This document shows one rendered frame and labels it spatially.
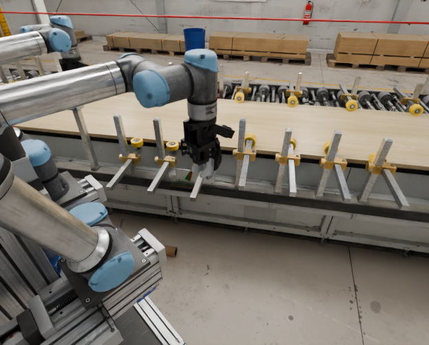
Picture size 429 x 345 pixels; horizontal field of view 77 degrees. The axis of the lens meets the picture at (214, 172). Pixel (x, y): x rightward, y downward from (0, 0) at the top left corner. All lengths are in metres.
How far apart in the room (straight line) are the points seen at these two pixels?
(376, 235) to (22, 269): 2.24
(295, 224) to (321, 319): 0.69
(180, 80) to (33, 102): 0.29
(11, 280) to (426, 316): 2.30
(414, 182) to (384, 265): 0.75
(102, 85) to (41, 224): 0.31
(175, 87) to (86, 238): 0.39
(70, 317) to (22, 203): 0.52
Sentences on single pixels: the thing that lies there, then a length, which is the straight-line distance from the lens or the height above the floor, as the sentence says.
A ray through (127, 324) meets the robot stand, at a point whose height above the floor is 0.21.
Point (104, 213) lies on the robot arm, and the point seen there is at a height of 1.26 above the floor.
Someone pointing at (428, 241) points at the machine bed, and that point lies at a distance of 2.63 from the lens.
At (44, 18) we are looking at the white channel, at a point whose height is 1.50.
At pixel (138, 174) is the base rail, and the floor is 0.70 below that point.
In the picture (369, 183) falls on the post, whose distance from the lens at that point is 1.76.
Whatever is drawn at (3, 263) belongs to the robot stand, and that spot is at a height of 1.13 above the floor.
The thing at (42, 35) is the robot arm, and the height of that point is 1.64.
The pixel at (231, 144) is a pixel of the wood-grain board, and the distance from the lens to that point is 1.78.
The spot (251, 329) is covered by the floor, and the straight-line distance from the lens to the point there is 1.98.
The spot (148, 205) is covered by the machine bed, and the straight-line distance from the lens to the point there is 2.45.
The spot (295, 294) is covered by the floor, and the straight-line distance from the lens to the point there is 2.14.
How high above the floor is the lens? 1.81
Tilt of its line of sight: 37 degrees down
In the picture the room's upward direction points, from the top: straight up
